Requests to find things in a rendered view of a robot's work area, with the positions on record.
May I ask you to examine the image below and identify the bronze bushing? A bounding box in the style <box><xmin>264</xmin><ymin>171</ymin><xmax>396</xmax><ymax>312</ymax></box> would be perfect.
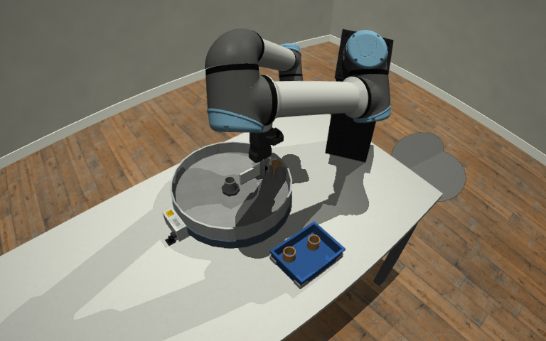
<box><xmin>307</xmin><ymin>234</ymin><xmax>320</xmax><ymax>251</ymax></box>
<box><xmin>283</xmin><ymin>247</ymin><xmax>296</xmax><ymax>263</ymax></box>
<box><xmin>271</xmin><ymin>160</ymin><xmax>282</xmax><ymax>175</ymax></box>

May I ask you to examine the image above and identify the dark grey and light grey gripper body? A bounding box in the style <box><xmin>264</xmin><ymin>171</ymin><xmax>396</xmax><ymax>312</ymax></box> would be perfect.
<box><xmin>249</xmin><ymin>124</ymin><xmax>284</xmax><ymax>163</ymax></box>

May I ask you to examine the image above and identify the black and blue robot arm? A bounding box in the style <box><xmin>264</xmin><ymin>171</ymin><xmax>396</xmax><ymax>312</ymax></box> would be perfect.
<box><xmin>205</xmin><ymin>28</ymin><xmax>391</xmax><ymax>133</ymax></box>

